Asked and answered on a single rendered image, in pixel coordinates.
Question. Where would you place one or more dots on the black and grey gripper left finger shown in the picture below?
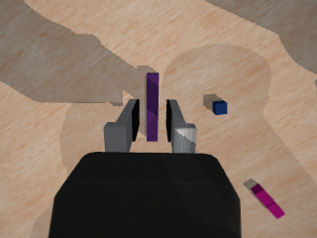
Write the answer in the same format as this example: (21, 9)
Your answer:
(119, 135)

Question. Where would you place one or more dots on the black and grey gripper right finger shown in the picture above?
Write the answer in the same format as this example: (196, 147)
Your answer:
(181, 135)

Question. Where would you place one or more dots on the small dark blue block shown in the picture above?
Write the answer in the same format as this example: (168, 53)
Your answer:
(219, 107)

